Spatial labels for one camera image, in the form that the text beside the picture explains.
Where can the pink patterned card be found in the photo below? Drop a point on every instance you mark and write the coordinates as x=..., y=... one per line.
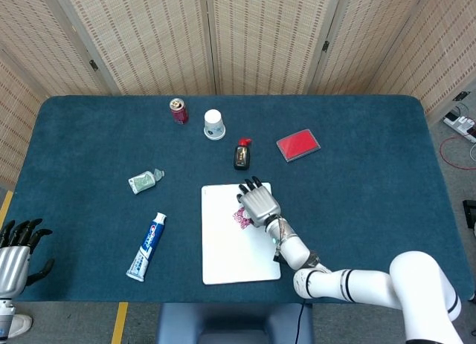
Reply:
x=240, y=219

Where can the black device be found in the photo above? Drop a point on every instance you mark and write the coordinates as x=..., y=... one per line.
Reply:
x=470, y=212

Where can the blue white toothpaste tube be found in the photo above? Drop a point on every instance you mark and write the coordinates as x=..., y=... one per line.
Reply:
x=148, y=243

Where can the red soda can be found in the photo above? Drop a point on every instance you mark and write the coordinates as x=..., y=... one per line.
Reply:
x=179, y=114

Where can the red ink pad box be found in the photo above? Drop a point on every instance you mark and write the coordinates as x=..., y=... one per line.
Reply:
x=298, y=144

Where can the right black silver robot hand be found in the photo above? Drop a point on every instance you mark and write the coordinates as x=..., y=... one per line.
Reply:
x=262, y=206

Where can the white shoe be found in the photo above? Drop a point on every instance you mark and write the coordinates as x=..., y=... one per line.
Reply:
x=21, y=325

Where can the woven folding screen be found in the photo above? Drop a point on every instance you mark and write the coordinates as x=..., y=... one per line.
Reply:
x=167, y=35

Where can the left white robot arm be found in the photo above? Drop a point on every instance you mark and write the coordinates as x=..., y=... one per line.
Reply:
x=5, y=318

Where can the white power strip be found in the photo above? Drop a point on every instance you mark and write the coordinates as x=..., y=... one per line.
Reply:
x=461, y=125

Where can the white rectangular board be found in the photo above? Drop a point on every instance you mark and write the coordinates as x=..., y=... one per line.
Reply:
x=230, y=255

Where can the crumpled green wrapper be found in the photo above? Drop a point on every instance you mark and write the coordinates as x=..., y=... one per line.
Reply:
x=142, y=182

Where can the black screen hinge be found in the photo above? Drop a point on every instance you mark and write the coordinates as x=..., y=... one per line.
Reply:
x=93, y=65
x=461, y=96
x=325, y=46

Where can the white paper cup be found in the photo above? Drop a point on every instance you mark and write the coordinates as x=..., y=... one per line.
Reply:
x=214, y=126

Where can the yellow floor tape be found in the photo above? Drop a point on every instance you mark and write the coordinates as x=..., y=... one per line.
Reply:
x=5, y=206
x=119, y=323

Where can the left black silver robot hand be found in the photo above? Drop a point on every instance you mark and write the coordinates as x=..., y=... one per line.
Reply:
x=13, y=267

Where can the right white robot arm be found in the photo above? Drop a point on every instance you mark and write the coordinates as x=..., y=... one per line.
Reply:
x=372, y=286

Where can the blue tablecloth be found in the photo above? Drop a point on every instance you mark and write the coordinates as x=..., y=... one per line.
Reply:
x=93, y=154

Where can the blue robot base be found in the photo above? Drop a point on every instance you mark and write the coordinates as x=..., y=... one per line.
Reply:
x=234, y=323

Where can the dark sauce bottle red cap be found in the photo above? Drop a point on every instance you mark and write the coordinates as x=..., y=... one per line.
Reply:
x=242, y=158

